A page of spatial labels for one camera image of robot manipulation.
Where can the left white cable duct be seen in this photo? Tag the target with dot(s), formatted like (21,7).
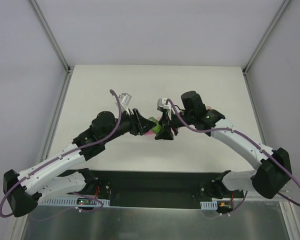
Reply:
(75,201)

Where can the white cable duct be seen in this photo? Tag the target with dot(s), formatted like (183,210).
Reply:
(75,201)
(209,205)

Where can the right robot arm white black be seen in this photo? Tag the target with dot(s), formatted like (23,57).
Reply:
(270,166)

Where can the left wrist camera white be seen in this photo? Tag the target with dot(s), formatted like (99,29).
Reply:
(124,100)

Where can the green pill bottle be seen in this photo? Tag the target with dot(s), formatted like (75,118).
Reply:
(157,128)

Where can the right white cable duct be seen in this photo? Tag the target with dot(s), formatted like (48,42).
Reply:
(209,205)

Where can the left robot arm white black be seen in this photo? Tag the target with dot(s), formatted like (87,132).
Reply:
(24,190)

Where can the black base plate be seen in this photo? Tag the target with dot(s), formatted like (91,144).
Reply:
(164,190)

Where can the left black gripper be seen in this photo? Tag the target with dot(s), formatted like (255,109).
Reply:
(135,122)

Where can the aluminium frame post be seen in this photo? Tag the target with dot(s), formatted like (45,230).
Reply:
(266,35)
(49,34)

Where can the left aluminium frame post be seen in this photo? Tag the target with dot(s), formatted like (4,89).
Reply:
(49,34)

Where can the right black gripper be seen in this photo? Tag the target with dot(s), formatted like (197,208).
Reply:
(170,123)

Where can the right aluminium frame post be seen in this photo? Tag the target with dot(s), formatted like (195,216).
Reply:
(266,35)

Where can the pink weekly pill organizer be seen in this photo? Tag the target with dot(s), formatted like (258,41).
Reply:
(150,133)

